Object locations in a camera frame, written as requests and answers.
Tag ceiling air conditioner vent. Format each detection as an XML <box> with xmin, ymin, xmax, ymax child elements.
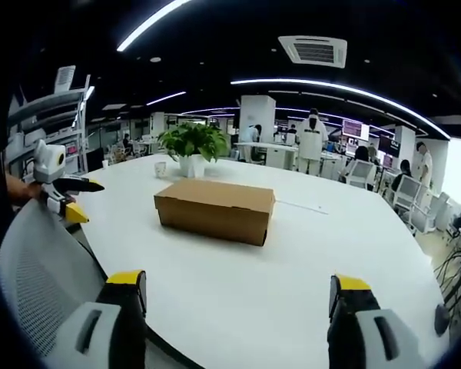
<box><xmin>277</xmin><ymin>35</ymin><xmax>348</xmax><ymax>70</ymax></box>

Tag short ceiling light strip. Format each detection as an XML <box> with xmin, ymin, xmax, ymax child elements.
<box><xmin>145</xmin><ymin>91</ymin><xmax>187</xmax><ymax>107</ymax></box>

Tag bright ceiling light strip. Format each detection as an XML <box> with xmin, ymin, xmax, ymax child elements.
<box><xmin>116</xmin><ymin>0</ymin><xmax>195</xmax><ymax>53</ymax></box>

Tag wall monitor screen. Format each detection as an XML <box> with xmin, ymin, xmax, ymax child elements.
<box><xmin>341</xmin><ymin>118</ymin><xmax>370</xmax><ymax>140</ymax></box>

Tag white mesh office chair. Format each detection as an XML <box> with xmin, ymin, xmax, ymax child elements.
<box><xmin>0</xmin><ymin>199</ymin><xmax>111</xmax><ymax>361</ymax></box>

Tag brown cardboard shoe box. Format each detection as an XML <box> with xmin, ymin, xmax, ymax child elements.
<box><xmin>154</xmin><ymin>178</ymin><xmax>277</xmax><ymax>248</ymax></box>

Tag black floor cables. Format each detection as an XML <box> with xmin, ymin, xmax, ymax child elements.
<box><xmin>433</xmin><ymin>245</ymin><xmax>461</xmax><ymax>312</ymax></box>

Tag green potted plant white pot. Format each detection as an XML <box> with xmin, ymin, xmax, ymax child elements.
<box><xmin>157</xmin><ymin>121</ymin><xmax>230</xmax><ymax>178</ymax></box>

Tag grey metal shelf rack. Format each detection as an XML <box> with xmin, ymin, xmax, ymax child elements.
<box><xmin>6</xmin><ymin>65</ymin><xmax>92</xmax><ymax>176</ymax></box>

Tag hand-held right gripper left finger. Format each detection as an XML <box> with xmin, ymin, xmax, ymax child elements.
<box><xmin>45</xmin><ymin>270</ymin><xmax>149</xmax><ymax>369</ymax></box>

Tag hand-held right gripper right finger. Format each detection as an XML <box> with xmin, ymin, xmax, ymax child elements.
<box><xmin>327</xmin><ymin>273</ymin><xmax>427</xmax><ymax>369</ymax></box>

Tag long curved ceiling light strip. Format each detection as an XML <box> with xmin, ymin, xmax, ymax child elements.
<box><xmin>230</xmin><ymin>78</ymin><xmax>451</xmax><ymax>140</ymax></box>

